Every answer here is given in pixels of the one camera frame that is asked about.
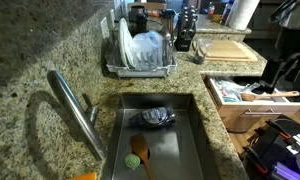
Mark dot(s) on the white paper towel roll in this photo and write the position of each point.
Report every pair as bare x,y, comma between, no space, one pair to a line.
241,13

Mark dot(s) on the white plate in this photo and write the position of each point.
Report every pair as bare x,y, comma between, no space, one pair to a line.
124,43

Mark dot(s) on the stainless steel sink basin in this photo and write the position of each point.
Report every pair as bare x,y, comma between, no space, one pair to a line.
176,150

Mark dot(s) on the stainless steel tap spout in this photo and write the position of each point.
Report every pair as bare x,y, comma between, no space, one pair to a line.
73,106

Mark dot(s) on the black robot cart with clamps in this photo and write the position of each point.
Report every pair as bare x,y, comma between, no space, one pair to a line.
276,150

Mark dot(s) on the small wooden cutting board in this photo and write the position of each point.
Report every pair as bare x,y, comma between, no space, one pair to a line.
226,49

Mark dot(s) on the green spiky scrubber ball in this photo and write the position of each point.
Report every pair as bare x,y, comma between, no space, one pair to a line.
132,161

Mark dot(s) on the wooden kitchen drawer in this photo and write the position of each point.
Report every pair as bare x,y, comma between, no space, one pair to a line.
256,110

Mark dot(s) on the clear plastic container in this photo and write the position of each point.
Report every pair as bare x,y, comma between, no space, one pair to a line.
146,50

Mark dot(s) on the orange sponge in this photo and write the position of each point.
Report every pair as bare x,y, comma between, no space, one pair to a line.
85,176

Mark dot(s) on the wooden spoon with wide bowl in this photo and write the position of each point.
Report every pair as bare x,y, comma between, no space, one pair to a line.
140,146

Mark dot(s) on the blue glass dish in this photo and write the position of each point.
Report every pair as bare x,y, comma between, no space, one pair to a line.
153,116

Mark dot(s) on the grey dish rack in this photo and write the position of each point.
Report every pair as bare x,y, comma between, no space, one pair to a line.
140,71

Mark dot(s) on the black drinking bottle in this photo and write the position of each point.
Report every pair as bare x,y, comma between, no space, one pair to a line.
139,20

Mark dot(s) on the steel cutlery bunch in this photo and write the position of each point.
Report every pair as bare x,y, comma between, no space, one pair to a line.
169,36

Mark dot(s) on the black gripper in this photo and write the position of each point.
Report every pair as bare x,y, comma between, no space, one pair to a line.
295,41

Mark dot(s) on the large wooden cutting board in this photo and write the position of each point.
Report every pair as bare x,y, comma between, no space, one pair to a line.
246,57

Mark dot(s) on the clear plastic bag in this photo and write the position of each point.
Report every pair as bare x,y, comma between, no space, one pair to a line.
231,88

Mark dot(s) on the clear glass jar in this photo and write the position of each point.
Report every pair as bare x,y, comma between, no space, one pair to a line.
200,51

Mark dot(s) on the black knife block with knives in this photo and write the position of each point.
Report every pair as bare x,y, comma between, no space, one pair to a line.
185,33

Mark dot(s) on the white wall outlet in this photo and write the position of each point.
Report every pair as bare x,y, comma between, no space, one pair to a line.
104,27

